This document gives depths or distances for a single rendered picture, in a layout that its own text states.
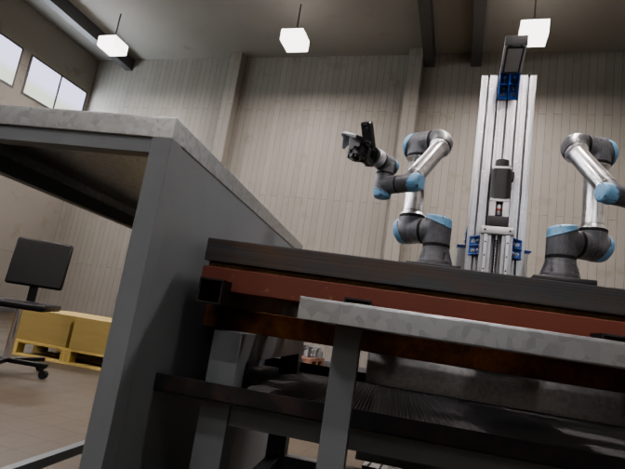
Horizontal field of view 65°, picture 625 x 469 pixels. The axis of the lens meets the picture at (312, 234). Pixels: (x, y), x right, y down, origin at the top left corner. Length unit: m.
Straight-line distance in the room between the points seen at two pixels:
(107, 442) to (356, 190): 9.41
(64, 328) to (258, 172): 6.55
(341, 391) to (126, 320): 0.39
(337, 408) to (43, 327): 4.91
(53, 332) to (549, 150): 8.63
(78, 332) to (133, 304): 4.38
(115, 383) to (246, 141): 10.52
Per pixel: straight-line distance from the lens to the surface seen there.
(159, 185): 0.93
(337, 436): 0.78
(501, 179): 2.34
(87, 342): 5.23
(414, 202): 2.28
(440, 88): 10.79
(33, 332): 5.61
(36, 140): 1.11
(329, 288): 0.98
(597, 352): 0.69
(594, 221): 2.31
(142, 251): 0.91
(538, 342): 0.67
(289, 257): 1.00
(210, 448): 1.06
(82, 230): 12.98
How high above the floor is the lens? 0.71
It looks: 10 degrees up
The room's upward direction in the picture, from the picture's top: 9 degrees clockwise
